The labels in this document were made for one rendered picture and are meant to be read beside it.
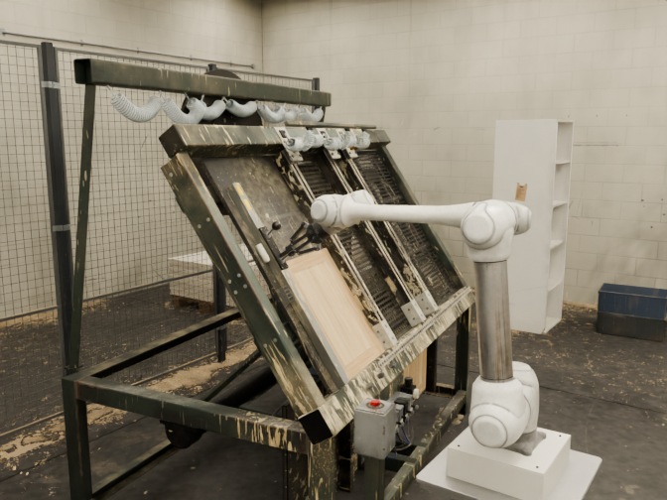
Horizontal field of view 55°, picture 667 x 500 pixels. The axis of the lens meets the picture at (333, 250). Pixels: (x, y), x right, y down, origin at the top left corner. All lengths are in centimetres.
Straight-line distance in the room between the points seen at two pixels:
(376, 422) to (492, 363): 52
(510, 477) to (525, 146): 450
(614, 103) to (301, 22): 436
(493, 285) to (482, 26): 633
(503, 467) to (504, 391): 30
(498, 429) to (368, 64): 716
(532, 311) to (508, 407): 451
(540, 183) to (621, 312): 148
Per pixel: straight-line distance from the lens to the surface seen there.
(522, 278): 647
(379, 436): 234
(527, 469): 219
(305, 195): 307
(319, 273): 288
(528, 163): 633
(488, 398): 203
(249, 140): 288
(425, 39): 839
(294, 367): 239
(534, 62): 784
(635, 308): 666
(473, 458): 225
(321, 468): 251
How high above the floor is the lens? 188
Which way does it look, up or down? 10 degrees down
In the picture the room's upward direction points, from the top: straight up
